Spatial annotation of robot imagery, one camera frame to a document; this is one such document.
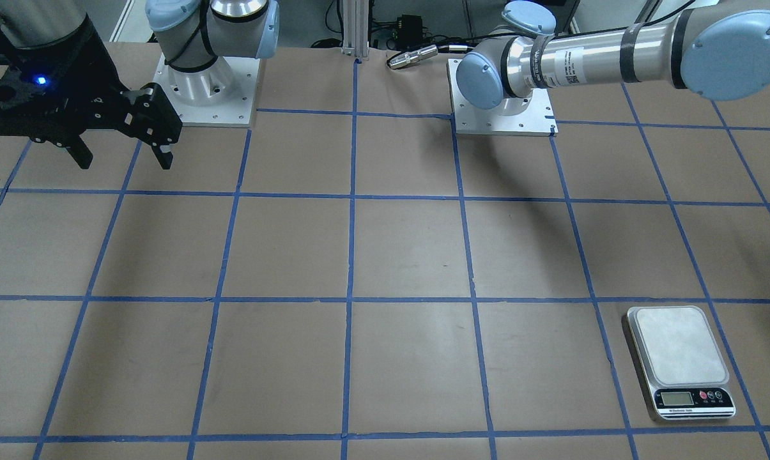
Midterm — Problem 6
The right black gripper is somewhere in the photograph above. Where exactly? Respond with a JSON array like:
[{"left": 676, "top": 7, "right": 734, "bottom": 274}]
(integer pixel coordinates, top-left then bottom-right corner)
[{"left": 0, "top": 15, "right": 183, "bottom": 170}]

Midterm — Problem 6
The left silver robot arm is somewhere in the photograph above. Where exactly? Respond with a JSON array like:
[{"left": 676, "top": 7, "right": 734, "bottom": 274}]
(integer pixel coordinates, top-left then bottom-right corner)
[{"left": 454, "top": 1, "right": 770, "bottom": 110}]

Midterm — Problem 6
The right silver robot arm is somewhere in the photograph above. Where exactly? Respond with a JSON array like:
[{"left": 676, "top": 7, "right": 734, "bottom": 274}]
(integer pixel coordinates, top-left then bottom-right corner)
[{"left": 0, "top": 1, "right": 279, "bottom": 169}]

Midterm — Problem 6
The metal cylinder connector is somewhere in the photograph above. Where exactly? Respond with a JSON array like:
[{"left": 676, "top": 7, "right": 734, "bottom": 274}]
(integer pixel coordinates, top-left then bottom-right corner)
[{"left": 387, "top": 45, "right": 438, "bottom": 70}]

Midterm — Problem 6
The black power adapter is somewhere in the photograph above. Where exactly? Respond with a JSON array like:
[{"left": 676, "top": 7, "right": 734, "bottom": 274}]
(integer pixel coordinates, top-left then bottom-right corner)
[{"left": 393, "top": 15, "right": 424, "bottom": 49}]

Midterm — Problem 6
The silver digital kitchen scale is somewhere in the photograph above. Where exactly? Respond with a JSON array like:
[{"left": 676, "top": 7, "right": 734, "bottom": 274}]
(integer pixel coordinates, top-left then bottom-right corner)
[{"left": 624, "top": 305, "right": 736, "bottom": 422}]

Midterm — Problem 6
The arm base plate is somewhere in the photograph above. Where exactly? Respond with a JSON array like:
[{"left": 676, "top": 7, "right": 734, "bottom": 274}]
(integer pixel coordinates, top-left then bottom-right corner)
[
  {"left": 448, "top": 59, "right": 558, "bottom": 136},
  {"left": 153, "top": 55, "right": 264, "bottom": 128}
]

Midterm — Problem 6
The aluminium frame post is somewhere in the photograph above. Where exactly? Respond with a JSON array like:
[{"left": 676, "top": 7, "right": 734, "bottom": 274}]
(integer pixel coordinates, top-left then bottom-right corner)
[{"left": 337, "top": 0, "right": 371, "bottom": 61}]

